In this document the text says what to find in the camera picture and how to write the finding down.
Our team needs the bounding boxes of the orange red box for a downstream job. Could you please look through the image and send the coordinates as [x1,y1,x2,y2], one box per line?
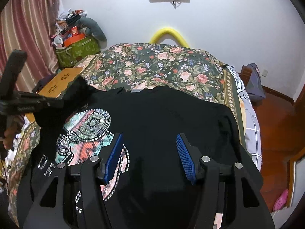
[62,26,86,47]

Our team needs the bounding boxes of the black printed t-shirt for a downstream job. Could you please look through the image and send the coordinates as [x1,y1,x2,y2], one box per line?
[17,77,269,228]

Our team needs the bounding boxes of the floral bedspread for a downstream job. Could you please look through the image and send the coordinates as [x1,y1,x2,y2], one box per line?
[8,43,246,228]

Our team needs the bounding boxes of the yellow curved headboard pad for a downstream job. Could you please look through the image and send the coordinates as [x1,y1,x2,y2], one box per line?
[149,27,190,48]

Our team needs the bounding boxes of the pink slipper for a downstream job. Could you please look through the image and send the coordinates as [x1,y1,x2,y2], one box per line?
[272,189,289,211]

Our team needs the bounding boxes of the purple bag on floor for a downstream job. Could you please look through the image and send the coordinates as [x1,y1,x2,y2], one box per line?
[246,63,266,102]

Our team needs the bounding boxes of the wooden carved bedside table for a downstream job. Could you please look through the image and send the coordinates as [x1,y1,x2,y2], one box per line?
[25,67,84,124]

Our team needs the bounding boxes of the pink striped curtain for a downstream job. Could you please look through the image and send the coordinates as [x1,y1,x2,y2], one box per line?
[1,0,59,92]

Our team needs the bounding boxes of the white checked bed sheet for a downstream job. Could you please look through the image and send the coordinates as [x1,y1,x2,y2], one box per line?
[227,65,262,171]

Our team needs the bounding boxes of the green storage bag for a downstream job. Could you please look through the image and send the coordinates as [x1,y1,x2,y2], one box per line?
[55,37,100,69]

